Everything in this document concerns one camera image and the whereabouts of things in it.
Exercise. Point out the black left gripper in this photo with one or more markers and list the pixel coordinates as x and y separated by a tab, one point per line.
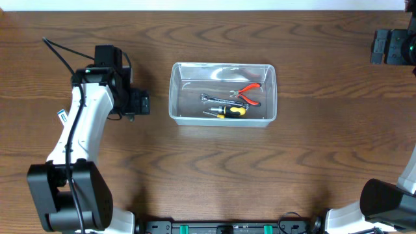
143	101

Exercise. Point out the red handled pliers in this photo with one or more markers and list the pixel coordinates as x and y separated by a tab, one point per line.
244	94

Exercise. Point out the slim yellow black screwdriver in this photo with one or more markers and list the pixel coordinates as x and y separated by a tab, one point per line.
216	115

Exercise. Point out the small black orange hammer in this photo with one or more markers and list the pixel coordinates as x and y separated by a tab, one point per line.
131	117

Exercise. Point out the silver combination wrench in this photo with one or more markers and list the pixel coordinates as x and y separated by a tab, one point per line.
206	98

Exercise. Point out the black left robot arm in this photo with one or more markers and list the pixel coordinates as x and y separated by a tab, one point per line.
69	192

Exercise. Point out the white blue screwdriver box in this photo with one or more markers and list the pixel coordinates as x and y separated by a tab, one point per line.
63	116

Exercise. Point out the clear plastic container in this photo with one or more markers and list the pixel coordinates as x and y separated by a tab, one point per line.
191	79

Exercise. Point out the black mounting rail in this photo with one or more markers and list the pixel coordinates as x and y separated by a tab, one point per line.
284	224

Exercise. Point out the stubby yellow black screwdriver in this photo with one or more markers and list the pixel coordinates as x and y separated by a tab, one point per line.
229	111

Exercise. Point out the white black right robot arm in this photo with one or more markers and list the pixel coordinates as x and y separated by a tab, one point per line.
383	207

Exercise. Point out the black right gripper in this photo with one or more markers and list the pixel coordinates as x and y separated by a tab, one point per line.
395	37

